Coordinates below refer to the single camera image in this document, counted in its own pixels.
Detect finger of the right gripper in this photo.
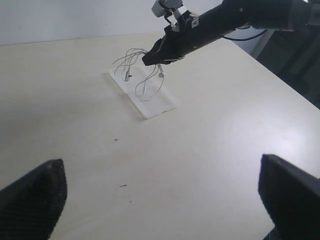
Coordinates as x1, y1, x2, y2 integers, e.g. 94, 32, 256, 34
158, 59, 178, 65

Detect black camera cable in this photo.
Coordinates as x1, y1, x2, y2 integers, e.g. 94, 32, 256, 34
163, 7, 181, 27

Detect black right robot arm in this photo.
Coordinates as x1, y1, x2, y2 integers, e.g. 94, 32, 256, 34
142, 0, 320, 240

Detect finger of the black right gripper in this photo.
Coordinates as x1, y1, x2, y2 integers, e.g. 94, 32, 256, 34
142, 48, 185, 66

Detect white wired earphones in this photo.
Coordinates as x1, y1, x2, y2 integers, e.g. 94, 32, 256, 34
110, 48, 165, 102

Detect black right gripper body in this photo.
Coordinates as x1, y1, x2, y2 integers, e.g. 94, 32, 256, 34
152, 14, 199, 57

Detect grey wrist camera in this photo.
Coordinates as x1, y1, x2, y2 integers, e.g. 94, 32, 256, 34
151, 0, 183, 18

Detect clear plastic storage case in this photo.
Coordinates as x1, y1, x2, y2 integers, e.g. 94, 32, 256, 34
109, 65, 179, 120

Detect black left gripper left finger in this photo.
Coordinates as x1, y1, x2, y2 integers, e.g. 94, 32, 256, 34
0, 159, 68, 240

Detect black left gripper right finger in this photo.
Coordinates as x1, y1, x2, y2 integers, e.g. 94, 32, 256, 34
258, 154, 320, 240

